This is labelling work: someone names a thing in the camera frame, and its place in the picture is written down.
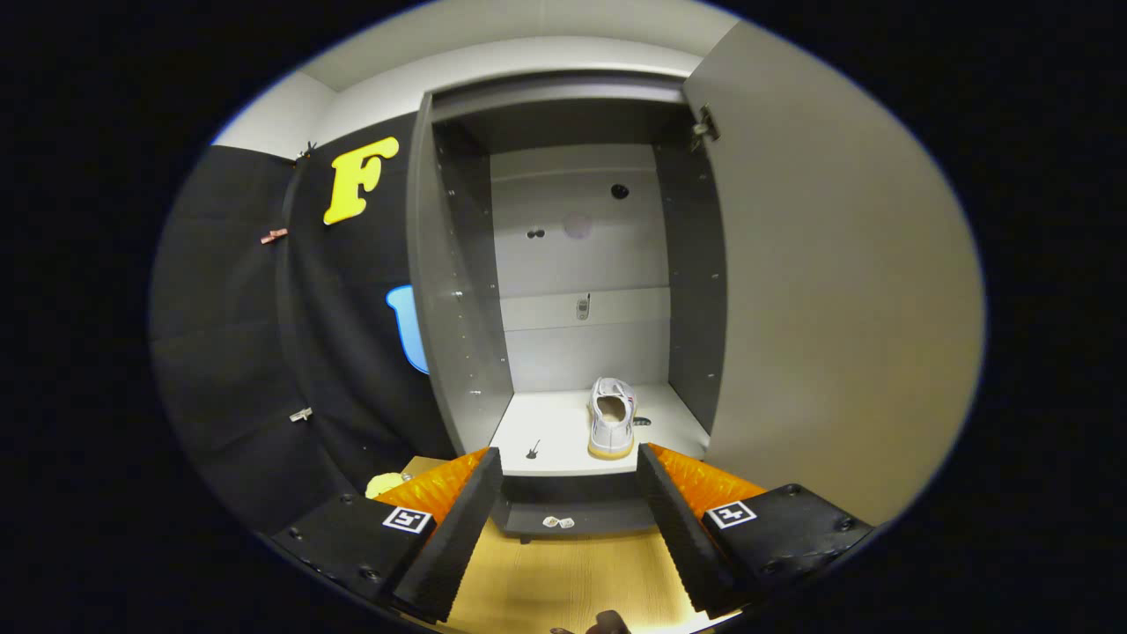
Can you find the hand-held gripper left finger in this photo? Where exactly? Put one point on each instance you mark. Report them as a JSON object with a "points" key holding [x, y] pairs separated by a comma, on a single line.
{"points": [[453, 546]]}

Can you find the beige shoe cabinet door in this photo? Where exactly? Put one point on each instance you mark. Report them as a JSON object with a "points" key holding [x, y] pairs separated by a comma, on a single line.
{"points": [[836, 308]]}

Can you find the yellow pineapple plush toy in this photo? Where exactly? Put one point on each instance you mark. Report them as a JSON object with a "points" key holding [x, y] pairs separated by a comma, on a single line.
{"points": [[383, 484]]}

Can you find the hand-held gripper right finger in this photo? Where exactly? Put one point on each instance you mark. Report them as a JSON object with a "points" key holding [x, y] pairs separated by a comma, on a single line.
{"points": [[682, 537]]}

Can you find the metal door hinge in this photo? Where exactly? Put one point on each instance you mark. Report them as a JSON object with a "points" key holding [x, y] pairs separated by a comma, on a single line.
{"points": [[707, 123]]}

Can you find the white shoe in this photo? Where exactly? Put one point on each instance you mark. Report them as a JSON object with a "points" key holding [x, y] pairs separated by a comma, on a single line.
{"points": [[610, 436]]}

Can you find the grey shoe cabinet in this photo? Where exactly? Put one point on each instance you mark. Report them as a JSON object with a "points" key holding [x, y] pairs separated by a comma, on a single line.
{"points": [[458, 308]]}

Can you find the black backdrop cloth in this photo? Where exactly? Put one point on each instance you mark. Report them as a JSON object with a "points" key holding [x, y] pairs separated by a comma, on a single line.
{"points": [[229, 352]]}

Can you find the white cabinet shelf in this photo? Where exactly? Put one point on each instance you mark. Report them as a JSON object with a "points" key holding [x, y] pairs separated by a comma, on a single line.
{"points": [[555, 423]]}

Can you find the black clip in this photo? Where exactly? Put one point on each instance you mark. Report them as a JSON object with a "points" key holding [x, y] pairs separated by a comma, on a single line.
{"points": [[306, 151]]}

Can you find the silver clip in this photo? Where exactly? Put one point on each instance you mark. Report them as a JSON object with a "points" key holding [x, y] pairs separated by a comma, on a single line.
{"points": [[301, 414]]}

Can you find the red clip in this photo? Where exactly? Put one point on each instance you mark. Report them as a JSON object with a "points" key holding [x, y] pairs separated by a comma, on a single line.
{"points": [[274, 235]]}

